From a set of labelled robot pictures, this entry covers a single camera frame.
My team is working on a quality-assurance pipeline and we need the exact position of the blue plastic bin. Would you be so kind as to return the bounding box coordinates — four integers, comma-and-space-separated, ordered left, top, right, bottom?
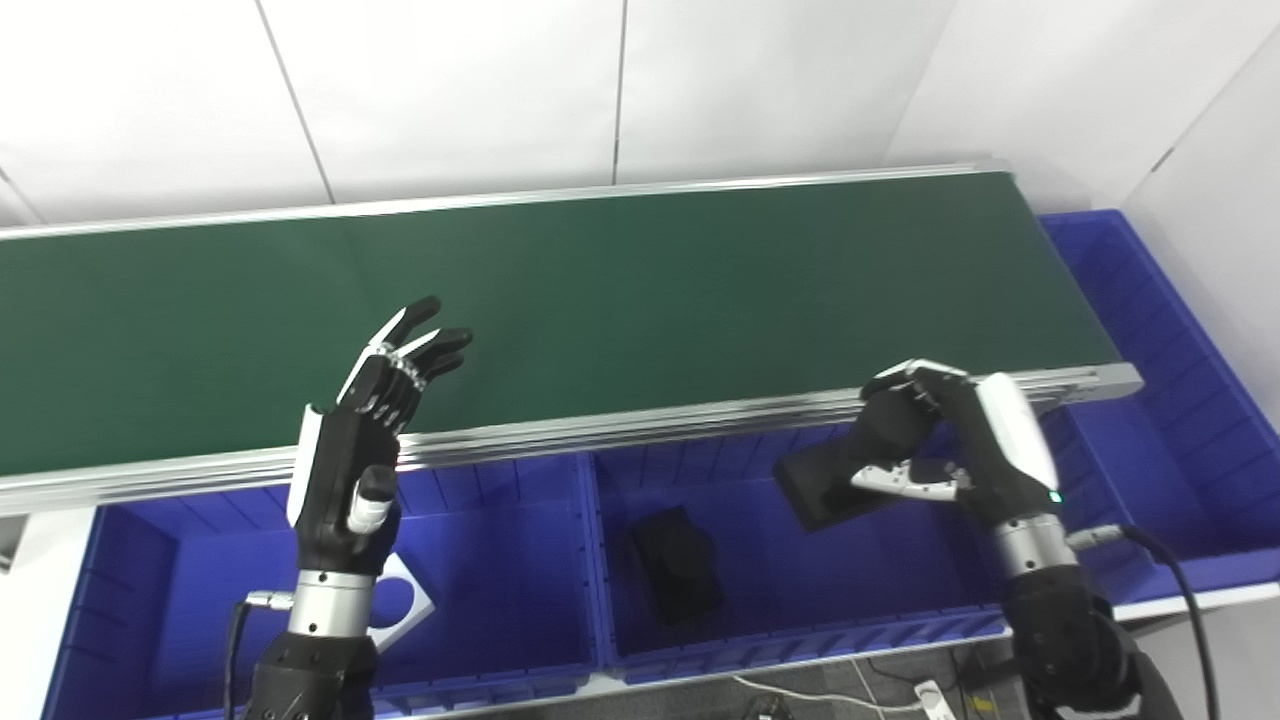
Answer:
585, 420, 1013, 686
40, 455, 606, 720
1035, 208, 1280, 606

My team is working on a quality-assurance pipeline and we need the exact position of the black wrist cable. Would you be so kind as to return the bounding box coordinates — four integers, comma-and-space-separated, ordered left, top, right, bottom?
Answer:
1065, 525, 1221, 720
222, 590, 296, 720

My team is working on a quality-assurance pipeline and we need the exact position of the green conveyor belt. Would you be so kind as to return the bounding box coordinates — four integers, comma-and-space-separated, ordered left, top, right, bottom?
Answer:
0, 158, 1144, 518
0, 172, 1123, 476

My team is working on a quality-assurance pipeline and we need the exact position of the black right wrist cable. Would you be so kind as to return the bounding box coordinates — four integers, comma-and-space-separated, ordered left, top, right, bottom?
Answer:
1065, 525, 1221, 720

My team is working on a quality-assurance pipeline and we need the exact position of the black cylinder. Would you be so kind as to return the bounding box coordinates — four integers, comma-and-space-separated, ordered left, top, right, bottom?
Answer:
773, 395, 961, 533
628, 505, 724, 626

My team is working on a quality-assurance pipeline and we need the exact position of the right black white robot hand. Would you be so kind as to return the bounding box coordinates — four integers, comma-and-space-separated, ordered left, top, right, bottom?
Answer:
850, 358, 1066, 529

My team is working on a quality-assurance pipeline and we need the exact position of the white square part with hole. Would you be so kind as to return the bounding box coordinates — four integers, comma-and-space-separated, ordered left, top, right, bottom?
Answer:
365, 552, 436, 656

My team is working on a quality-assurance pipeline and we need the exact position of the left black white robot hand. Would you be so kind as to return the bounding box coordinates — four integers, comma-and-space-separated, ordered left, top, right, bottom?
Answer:
287, 295, 474, 576

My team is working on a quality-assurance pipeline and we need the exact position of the white floor cable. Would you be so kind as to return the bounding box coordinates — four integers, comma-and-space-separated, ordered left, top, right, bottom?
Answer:
735, 675, 926, 713

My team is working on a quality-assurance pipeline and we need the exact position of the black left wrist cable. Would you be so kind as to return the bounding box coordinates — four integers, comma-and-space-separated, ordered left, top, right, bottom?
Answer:
222, 590, 296, 720

